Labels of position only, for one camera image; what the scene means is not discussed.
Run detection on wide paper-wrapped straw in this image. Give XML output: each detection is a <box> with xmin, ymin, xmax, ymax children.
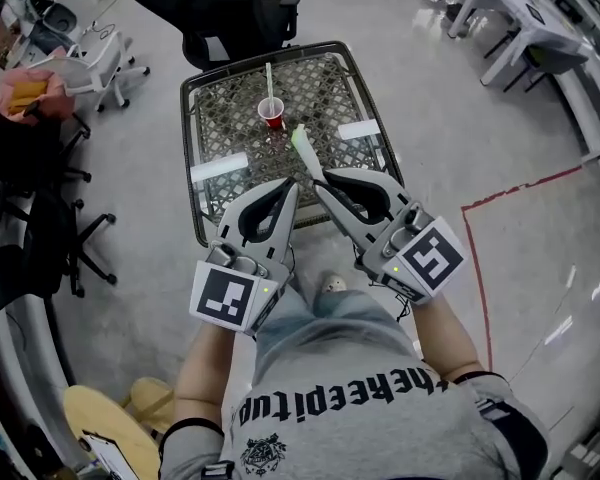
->
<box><xmin>290</xmin><ymin>123</ymin><xmax>327</xmax><ymax>183</ymax></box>

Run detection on white curved counter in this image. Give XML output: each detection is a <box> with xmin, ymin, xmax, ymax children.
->
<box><xmin>554</xmin><ymin>0</ymin><xmax>600</xmax><ymax>179</ymax></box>
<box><xmin>0</xmin><ymin>177</ymin><xmax>89</xmax><ymax>480</ymax></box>

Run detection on person's grey printed t-shirt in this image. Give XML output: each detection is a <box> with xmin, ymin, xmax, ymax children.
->
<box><xmin>159</xmin><ymin>352</ymin><xmax>551</xmax><ymax>480</ymax></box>

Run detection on white desk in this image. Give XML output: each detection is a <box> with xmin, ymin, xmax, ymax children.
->
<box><xmin>449</xmin><ymin>0</ymin><xmax>589</xmax><ymax>89</ymax></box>

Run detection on person's blue jeans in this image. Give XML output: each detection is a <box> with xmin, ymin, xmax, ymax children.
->
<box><xmin>254</xmin><ymin>290</ymin><xmax>421</xmax><ymax>384</ymax></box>

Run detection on wicker glass-top table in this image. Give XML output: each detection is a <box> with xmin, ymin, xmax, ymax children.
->
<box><xmin>179</xmin><ymin>40</ymin><xmax>406</xmax><ymax>247</ymax></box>

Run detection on thin striped straw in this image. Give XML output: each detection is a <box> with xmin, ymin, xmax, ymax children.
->
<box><xmin>264</xmin><ymin>61</ymin><xmax>275</xmax><ymax>114</ymax></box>

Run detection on white smartphone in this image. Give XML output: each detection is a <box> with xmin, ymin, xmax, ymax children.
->
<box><xmin>81</xmin><ymin>430</ymin><xmax>137</xmax><ymax>480</ymax></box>

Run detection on person's left forearm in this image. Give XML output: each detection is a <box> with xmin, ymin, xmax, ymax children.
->
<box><xmin>174</xmin><ymin>317</ymin><xmax>237</xmax><ymax>434</ymax></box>

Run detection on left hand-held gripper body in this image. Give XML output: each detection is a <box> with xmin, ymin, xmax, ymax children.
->
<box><xmin>189</xmin><ymin>240</ymin><xmax>295</xmax><ymax>338</ymax></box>

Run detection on yellow cushion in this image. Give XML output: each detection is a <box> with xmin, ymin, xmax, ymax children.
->
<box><xmin>7</xmin><ymin>81</ymin><xmax>49</xmax><ymax>114</ymax></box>

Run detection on pink cloth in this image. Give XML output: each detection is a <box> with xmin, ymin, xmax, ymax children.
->
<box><xmin>0</xmin><ymin>65</ymin><xmax>76</xmax><ymax>122</ymax></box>

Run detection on red plastic cup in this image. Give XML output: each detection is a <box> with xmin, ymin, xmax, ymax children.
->
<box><xmin>257</xmin><ymin>96</ymin><xmax>286</xmax><ymax>130</ymax></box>

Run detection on person's light shoe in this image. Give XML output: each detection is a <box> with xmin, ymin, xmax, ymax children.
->
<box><xmin>322</xmin><ymin>271</ymin><xmax>349</xmax><ymax>294</ymax></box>

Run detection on light wooden stool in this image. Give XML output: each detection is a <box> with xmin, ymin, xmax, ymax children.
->
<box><xmin>62</xmin><ymin>376</ymin><xmax>177</xmax><ymax>480</ymax></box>

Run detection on white office chair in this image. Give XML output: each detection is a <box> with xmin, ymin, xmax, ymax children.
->
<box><xmin>27</xmin><ymin>30</ymin><xmax>151</xmax><ymax>114</ymax></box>

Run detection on black padded swivel chair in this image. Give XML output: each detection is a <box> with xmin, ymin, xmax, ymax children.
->
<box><xmin>0</xmin><ymin>102</ymin><xmax>119</xmax><ymax>299</ymax></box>

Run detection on black mesh headrest office chair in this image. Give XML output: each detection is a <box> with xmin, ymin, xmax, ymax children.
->
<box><xmin>128</xmin><ymin>0</ymin><xmax>306</xmax><ymax>72</ymax></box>

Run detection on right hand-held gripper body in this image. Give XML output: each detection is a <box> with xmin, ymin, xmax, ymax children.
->
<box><xmin>353</xmin><ymin>199</ymin><xmax>470</xmax><ymax>305</ymax></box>

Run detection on person's right forearm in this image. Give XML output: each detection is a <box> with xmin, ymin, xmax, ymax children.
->
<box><xmin>408</xmin><ymin>292</ymin><xmax>486</xmax><ymax>384</ymax></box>

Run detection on grey shell office chair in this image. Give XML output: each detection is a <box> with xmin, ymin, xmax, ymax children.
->
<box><xmin>27</xmin><ymin>2</ymin><xmax>80</xmax><ymax>54</ymax></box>

